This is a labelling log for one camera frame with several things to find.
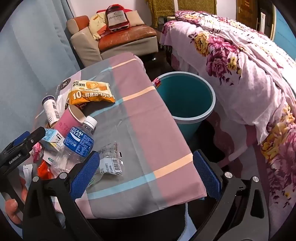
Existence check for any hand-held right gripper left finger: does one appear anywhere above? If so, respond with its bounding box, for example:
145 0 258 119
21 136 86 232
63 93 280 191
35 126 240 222
22 151 104 241

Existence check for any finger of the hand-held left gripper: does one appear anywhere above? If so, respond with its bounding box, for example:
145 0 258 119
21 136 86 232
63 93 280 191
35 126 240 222
22 126 46 151
5 131 31 151

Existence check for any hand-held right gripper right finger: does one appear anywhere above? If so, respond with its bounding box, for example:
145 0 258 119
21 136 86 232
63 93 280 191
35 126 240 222
193 149 270 241

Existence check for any small white and blue carton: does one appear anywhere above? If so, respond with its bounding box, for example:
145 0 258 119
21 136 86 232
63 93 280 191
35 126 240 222
39 128 63 151

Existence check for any pink wrapper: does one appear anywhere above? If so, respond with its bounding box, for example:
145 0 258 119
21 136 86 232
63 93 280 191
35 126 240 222
31 142 46 163

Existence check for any white and green packet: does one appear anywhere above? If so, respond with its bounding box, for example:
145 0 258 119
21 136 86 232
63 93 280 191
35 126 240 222
43 150 59 166

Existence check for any small white bottle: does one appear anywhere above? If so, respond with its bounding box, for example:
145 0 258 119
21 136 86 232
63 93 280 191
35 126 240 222
42 95 59 126

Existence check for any clear plastic wrapper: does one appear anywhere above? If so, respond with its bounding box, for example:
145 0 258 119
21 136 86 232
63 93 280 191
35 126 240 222
88 141 125 186

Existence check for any orange-red snack packet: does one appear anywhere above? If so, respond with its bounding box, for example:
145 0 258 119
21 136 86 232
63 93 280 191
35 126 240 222
37 161 55 179

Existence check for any pink paper cup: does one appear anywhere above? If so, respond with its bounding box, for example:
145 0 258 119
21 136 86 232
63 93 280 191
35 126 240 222
54 105 86 138

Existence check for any clear bottle with blue label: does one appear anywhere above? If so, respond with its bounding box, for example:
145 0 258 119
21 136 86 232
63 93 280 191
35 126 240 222
53 116 98 174

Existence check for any orange and white snack packet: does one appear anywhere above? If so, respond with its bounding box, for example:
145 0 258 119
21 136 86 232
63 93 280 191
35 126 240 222
67 80 116 105

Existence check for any teal plastic bin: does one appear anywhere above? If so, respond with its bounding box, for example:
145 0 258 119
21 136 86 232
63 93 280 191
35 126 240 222
153 72 216 145

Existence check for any person's left hand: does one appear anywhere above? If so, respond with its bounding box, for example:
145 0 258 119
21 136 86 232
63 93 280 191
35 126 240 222
4 176 28 223

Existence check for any light blue garment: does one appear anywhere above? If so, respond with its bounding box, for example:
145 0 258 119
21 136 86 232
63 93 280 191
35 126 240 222
179 202 197 241

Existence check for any plaid tablecloth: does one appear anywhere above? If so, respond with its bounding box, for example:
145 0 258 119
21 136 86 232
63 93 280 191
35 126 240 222
35 52 207 219

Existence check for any light blue curtain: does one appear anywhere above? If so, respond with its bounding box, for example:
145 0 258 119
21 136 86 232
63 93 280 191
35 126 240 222
0 0 80 163

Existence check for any floral pink blanket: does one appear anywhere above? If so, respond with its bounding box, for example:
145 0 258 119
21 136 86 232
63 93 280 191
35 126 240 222
159 10 296 232

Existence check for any beige and orange sofa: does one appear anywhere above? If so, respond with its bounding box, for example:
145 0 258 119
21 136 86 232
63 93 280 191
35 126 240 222
67 10 159 67

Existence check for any cream and orange printed cushion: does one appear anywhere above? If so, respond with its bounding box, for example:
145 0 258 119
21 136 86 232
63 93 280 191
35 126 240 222
88 14 109 40

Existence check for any red cushion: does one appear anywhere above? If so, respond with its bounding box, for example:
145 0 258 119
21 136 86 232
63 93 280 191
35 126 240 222
96 8 133 15

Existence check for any bottle-shaped red pillow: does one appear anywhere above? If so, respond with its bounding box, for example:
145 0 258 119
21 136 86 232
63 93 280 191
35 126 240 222
106 4 130 32

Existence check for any beige cushion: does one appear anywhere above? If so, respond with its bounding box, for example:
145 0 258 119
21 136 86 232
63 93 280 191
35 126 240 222
125 10 146 26

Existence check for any blue wardrobe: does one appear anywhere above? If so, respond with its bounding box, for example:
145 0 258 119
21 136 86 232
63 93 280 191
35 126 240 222
272 5 296 61

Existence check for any white framed panel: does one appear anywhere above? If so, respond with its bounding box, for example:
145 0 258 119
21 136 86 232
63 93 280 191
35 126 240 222
255 11 265 31

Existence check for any olive knitted throw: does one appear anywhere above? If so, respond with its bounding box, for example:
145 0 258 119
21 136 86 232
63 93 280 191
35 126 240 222
146 0 218 27

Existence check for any wooden door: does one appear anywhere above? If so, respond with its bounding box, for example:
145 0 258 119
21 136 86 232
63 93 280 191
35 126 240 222
236 0 259 24

